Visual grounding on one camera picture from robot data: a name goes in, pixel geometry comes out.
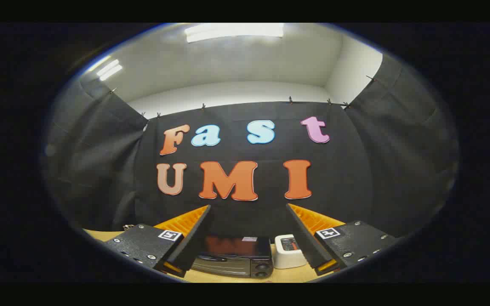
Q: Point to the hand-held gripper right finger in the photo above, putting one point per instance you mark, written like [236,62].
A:
[306,242]

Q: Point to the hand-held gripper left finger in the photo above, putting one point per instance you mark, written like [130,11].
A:
[189,244]

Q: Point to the black toaster oven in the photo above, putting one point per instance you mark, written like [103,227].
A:
[232,255]

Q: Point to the white slot toaster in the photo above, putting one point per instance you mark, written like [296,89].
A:
[288,257]

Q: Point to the small ceiling light panel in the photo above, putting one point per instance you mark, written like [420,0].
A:
[109,70]

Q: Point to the large ceiling light panel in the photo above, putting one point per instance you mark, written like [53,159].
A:
[234,32]

